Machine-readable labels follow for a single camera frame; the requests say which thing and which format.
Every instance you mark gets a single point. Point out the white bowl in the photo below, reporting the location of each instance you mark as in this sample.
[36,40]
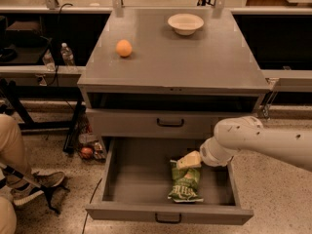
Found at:
[185,24]

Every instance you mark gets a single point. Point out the clear water bottle right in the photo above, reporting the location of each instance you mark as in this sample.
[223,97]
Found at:
[67,56]

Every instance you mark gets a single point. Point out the orange fruit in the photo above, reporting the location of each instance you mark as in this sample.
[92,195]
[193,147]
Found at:
[124,48]

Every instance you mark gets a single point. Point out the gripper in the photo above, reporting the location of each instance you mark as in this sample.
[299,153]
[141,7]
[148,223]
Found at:
[207,154]

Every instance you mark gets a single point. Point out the black box on shelf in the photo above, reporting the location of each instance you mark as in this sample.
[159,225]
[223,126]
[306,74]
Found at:
[24,32]

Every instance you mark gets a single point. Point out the grey drawer cabinet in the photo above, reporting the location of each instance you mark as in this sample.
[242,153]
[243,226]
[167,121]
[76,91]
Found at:
[212,70]

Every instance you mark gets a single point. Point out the black table frame leg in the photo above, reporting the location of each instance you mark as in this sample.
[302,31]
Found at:
[68,147]

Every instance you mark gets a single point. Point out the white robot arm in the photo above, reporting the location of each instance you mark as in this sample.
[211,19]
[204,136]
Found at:
[233,135]

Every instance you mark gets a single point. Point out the person's beige trouser leg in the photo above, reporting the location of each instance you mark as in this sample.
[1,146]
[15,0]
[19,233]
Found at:
[12,153]

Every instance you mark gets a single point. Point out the clear water bottle left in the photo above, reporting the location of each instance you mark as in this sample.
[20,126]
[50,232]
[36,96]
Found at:
[49,61]

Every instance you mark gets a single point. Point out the green jalapeno chip bag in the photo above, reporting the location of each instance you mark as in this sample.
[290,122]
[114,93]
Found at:
[185,184]

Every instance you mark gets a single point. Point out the snack packets on floor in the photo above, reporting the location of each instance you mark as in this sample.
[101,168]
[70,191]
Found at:
[88,139]

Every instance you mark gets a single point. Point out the open grey drawer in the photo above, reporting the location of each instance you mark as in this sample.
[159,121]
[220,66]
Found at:
[137,179]

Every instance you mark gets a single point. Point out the closed grey drawer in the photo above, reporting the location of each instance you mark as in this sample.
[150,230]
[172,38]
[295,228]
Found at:
[160,124]

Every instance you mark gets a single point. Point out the clear water bottle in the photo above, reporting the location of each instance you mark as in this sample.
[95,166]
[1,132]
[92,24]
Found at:
[67,56]
[49,61]

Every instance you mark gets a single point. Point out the grey sneaker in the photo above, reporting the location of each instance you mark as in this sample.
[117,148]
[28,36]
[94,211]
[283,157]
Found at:
[29,191]

